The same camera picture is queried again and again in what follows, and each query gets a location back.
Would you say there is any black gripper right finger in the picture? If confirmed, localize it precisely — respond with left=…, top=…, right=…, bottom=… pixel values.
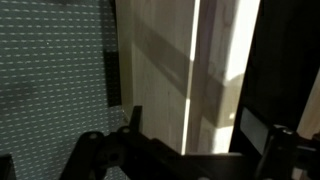
left=239, top=105, right=320, bottom=180

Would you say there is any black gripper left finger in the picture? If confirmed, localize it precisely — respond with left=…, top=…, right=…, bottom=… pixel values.
left=59, top=105, right=188, bottom=180

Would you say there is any wooden drawer cabinet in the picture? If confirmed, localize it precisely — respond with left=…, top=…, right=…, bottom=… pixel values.
left=114, top=0, right=320, bottom=156

